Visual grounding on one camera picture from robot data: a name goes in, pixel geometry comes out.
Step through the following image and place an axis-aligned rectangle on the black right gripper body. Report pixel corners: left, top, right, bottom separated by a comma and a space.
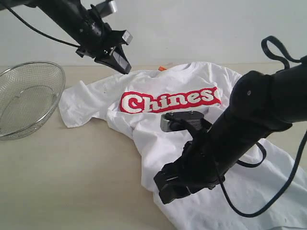
154, 138, 225, 191

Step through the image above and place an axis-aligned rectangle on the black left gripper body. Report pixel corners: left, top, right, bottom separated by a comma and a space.
75, 14, 127, 58

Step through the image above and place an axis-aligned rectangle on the white t-shirt red print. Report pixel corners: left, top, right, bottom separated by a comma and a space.
59, 62, 307, 230

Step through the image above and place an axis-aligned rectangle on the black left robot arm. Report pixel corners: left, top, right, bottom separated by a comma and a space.
0, 0, 132, 74

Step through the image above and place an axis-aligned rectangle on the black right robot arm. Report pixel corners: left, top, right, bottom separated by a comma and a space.
154, 57, 307, 204

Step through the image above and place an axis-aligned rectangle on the round metal mesh basket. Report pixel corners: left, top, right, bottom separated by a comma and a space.
0, 61, 66, 140

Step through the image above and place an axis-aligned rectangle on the orange garment tag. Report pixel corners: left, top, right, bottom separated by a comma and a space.
158, 66, 166, 71

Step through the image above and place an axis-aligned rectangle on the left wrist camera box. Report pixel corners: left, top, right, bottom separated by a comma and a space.
91, 0, 118, 18

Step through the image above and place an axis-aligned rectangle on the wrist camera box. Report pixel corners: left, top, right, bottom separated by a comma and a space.
91, 0, 118, 18
160, 111, 212, 137

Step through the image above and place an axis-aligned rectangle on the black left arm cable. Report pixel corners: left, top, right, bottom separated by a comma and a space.
2, 0, 81, 47

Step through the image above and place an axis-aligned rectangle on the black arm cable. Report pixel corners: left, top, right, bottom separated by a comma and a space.
215, 35, 307, 218
2, 0, 81, 47

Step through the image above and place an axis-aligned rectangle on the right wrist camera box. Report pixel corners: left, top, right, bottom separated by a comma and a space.
160, 111, 212, 137

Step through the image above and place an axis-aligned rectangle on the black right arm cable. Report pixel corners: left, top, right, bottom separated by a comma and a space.
215, 35, 307, 218

